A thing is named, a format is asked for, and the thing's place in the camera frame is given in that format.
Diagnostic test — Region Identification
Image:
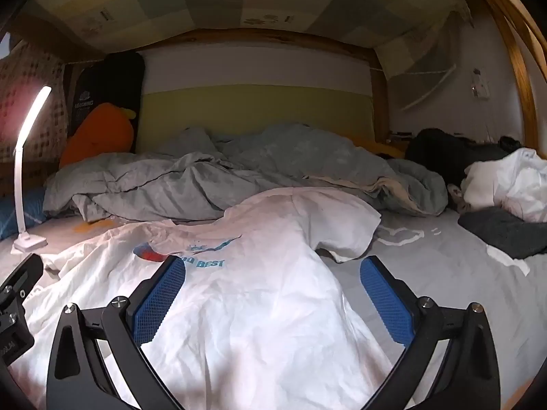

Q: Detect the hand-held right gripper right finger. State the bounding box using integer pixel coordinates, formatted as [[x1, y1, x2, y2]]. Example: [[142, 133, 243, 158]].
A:
[[360, 255, 501, 410]]

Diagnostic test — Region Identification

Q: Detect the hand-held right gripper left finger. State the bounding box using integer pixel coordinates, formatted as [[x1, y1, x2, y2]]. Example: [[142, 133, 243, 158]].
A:
[[46, 254, 189, 410]]

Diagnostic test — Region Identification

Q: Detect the white printed t-shirt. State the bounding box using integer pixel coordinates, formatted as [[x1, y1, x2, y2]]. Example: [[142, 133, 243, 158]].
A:
[[9, 187, 406, 410]]

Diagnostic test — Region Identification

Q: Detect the blue pillow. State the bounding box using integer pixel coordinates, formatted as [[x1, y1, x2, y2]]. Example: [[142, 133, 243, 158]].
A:
[[0, 188, 50, 240]]

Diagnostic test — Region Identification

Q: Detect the grey heart print bed sheet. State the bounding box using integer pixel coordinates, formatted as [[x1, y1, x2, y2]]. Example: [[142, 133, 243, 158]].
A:
[[0, 205, 547, 410]]

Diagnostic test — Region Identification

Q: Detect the white desk lamp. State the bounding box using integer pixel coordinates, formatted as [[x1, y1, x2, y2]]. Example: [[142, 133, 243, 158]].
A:
[[12, 85, 53, 255]]

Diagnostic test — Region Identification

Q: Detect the dark grey garment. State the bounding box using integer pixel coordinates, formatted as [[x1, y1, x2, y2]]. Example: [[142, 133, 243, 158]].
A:
[[458, 206, 547, 260]]

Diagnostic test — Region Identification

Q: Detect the grey-blue duvet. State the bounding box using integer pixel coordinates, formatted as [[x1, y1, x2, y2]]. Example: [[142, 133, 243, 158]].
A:
[[43, 125, 449, 223]]

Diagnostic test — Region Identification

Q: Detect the black garment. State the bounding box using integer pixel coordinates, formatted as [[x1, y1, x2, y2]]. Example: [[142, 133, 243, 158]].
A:
[[404, 128, 522, 189]]

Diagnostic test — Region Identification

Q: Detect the plaid curtain cloth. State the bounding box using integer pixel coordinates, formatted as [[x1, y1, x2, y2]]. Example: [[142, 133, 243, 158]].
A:
[[0, 40, 69, 163]]

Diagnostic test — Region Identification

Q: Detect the orange plush toy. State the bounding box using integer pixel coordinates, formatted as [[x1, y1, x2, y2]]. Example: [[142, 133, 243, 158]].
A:
[[59, 102, 137, 167]]

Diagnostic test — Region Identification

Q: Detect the white crumpled garment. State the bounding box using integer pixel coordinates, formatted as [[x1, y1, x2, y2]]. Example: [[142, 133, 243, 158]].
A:
[[459, 147, 547, 223]]

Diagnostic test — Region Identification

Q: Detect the yellow-green headboard panel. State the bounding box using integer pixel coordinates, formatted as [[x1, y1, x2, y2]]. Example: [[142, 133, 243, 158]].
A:
[[136, 84, 377, 154]]

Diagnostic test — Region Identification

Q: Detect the white mesh net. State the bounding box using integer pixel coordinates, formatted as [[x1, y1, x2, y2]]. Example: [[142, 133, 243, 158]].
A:
[[385, 9, 466, 112]]

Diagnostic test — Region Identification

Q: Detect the wooden bed frame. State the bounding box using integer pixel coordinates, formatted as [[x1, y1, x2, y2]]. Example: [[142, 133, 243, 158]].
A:
[[0, 0, 547, 167]]

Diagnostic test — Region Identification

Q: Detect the white wall socket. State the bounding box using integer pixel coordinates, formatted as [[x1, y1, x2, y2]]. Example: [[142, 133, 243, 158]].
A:
[[470, 68, 492, 101]]

